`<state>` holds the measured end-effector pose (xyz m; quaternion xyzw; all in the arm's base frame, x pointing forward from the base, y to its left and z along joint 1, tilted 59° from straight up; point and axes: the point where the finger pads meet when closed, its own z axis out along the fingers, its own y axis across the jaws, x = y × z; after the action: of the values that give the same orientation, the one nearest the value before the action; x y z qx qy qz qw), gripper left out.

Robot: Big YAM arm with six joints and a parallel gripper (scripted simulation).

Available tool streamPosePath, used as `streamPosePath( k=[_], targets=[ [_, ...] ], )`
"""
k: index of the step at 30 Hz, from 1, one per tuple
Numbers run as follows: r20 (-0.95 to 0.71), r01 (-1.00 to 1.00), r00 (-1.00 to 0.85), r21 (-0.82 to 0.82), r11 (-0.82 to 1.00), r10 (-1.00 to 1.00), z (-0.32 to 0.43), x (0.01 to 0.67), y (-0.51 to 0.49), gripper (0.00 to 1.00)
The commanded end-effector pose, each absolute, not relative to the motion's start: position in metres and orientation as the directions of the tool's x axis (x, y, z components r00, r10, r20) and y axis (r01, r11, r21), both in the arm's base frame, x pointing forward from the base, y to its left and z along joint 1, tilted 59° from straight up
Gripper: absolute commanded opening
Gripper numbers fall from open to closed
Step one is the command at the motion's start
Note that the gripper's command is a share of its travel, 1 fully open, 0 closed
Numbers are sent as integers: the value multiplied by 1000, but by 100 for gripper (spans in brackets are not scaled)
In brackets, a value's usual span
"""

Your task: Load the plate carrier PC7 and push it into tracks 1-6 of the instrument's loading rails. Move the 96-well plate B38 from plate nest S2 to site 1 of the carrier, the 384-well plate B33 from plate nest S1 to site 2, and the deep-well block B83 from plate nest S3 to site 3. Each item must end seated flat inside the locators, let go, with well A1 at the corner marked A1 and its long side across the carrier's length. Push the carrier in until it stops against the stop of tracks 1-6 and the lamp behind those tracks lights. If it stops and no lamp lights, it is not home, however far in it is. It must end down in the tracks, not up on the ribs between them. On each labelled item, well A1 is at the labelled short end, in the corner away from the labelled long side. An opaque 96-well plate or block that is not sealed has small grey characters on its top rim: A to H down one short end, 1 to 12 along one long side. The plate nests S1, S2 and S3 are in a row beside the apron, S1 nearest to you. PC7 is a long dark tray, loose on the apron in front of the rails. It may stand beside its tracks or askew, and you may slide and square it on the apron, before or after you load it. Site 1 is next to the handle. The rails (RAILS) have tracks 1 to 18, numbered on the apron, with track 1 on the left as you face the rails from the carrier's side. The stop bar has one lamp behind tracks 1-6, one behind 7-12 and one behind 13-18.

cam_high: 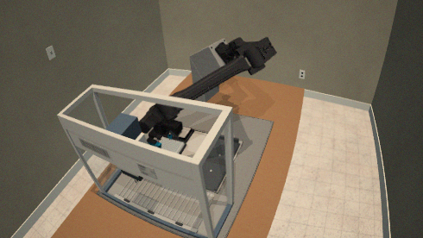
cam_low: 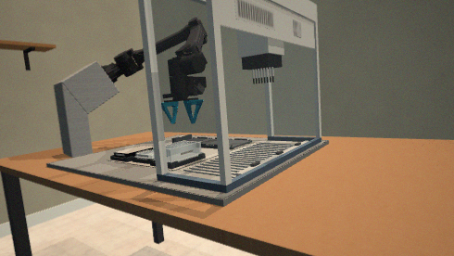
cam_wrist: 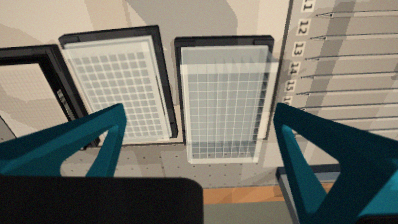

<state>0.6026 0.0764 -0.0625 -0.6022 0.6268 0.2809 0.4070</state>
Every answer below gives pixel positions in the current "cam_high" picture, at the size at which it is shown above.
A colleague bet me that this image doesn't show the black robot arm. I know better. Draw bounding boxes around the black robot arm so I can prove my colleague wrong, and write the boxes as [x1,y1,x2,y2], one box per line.
[139,37,277,138]

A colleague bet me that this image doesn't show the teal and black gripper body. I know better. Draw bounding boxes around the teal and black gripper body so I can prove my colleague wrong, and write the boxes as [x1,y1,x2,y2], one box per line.
[147,127,169,144]

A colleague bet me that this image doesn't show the white well plate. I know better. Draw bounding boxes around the white well plate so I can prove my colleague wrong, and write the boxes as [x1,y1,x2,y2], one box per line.
[160,137,185,153]

